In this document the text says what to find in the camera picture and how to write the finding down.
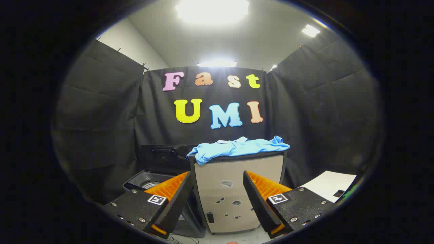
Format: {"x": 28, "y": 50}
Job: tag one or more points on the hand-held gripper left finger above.
{"x": 176, "y": 206}

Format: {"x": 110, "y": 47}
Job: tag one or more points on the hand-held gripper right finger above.
{"x": 259, "y": 203}

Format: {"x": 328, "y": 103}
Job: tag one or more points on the light blue polo shirt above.
{"x": 237, "y": 148}

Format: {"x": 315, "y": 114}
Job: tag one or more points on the beige cabinet with dark top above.
{"x": 220, "y": 173}

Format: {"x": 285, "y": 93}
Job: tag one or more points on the black backdrop cloth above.
{"x": 101, "y": 128}

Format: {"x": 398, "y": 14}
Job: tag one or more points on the long ceiling light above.
{"x": 217, "y": 63}

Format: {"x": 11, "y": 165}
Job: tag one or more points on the small rectangular ceiling light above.
{"x": 311, "y": 31}

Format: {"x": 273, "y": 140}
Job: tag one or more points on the large ceiling light panel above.
{"x": 212, "y": 10}

